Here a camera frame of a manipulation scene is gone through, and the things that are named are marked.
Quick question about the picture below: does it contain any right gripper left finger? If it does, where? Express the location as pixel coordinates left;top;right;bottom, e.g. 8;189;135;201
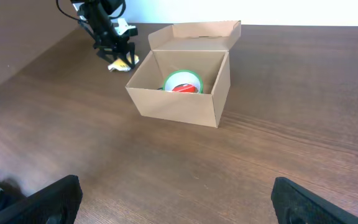
0;175;83;224

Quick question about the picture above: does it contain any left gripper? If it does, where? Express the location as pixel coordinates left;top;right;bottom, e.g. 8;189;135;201
79;6;135;69

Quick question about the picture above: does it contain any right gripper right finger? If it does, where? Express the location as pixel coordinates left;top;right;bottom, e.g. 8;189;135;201
271;177;358;224

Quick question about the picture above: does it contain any yellow sticky note pad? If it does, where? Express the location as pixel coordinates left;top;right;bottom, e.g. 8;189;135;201
108;55;139;72

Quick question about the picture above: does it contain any orange black stapler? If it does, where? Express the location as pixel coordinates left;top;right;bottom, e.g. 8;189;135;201
172;83;198;93

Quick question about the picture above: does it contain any brown cardboard box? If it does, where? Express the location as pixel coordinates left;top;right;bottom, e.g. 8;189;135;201
126;21;241;128

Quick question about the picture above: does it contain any green tape roll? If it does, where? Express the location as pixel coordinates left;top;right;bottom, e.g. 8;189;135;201
162;70;204;93

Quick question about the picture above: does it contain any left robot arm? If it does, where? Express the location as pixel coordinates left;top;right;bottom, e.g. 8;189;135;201
71;0;139;72

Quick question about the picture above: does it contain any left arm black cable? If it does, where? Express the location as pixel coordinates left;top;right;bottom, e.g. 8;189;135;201
55;0;127;24

